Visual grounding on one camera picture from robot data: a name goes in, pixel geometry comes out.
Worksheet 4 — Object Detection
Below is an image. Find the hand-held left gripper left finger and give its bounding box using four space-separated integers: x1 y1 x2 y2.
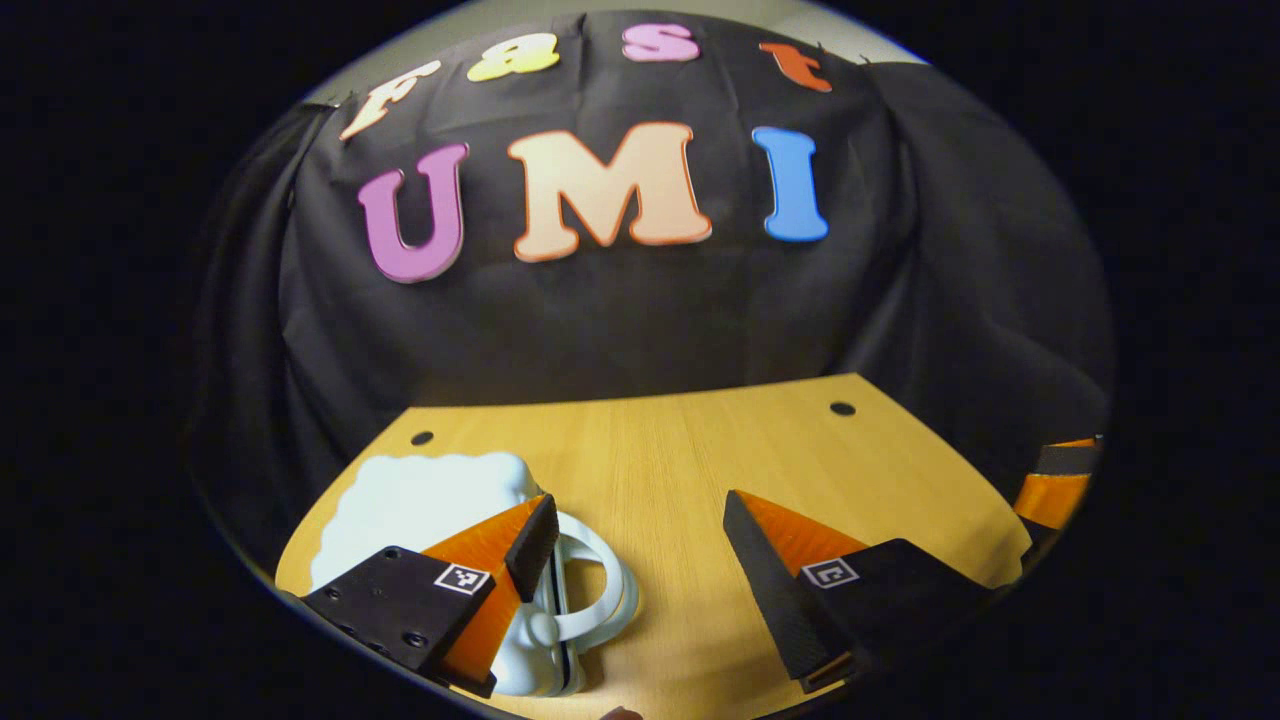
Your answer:
300 494 561 699

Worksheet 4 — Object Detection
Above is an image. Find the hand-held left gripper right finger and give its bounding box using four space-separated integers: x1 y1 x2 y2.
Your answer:
723 490 1001 695

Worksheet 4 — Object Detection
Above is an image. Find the light blue suitcase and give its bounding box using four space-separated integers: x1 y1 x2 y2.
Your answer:
310 452 641 699

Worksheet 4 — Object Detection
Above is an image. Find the black backdrop cloth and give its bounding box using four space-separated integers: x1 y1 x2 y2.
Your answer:
190 10 1116 571

